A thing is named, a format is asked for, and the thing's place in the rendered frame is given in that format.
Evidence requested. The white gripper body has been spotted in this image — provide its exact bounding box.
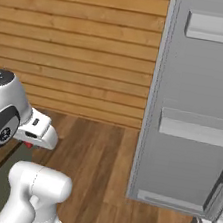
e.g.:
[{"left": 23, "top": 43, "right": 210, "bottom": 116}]
[{"left": 11, "top": 119, "right": 62, "bottom": 153}]

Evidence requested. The grey fridge door shelf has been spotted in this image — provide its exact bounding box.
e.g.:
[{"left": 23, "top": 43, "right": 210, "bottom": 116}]
[
  {"left": 182, "top": 9, "right": 223, "bottom": 45},
  {"left": 156, "top": 106, "right": 223, "bottom": 149},
  {"left": 135, "top": 188, "right": 207, "bottom": 214}
]

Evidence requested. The grey fridge door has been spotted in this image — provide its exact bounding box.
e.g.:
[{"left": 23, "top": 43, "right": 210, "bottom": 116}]
[{"left": 123, "top": 0, "right": 223, "bottom": 223}]

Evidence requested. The small red round object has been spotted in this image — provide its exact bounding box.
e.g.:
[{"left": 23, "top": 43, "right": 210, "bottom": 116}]
[{"left": 22, "top": 140, "right": 35, "bottom": 150}]

